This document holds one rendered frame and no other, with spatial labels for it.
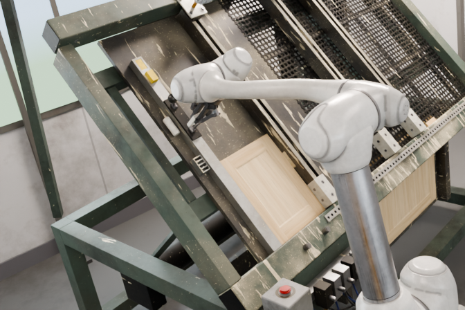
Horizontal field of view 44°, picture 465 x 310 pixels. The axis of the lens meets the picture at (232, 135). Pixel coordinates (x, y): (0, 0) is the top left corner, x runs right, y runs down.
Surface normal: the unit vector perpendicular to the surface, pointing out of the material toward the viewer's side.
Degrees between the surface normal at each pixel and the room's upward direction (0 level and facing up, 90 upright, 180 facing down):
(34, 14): 90
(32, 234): 90
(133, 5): 50
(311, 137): 84
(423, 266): 7
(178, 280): 0
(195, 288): 0
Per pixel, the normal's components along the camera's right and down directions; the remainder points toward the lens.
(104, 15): 0.44, -0.48
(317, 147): -0.78, 0.23
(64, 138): 0.57, 0.21
